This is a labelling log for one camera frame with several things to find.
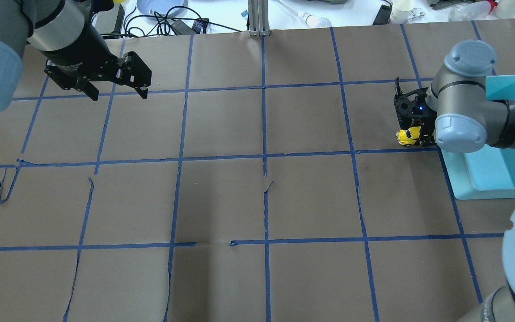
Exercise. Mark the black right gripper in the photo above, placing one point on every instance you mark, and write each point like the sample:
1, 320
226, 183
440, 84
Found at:
427, 140

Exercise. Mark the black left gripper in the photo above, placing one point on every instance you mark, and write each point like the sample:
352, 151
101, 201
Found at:
77, 49

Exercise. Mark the yellow toy beetle car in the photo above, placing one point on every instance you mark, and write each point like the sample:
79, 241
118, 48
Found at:
409, 137

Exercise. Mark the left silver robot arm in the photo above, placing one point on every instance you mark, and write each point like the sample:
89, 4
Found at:
44, 24

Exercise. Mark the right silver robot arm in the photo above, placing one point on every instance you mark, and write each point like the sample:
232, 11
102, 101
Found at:
454, 110

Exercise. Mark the black power adapter brick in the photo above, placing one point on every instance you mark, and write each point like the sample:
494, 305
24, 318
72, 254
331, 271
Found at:
109, 23

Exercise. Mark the teal plastic storage bin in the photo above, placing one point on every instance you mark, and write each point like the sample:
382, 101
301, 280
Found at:
490, 172

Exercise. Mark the light blue plate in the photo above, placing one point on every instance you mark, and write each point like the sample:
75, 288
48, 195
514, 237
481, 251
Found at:
149, 7

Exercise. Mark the paper cup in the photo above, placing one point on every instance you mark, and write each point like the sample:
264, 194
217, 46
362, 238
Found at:
401, 10

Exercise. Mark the brown paper table cover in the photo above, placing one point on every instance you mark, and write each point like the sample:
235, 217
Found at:
259, 181

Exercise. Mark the aluminium frame post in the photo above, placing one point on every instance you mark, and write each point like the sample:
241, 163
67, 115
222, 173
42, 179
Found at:
258, 21

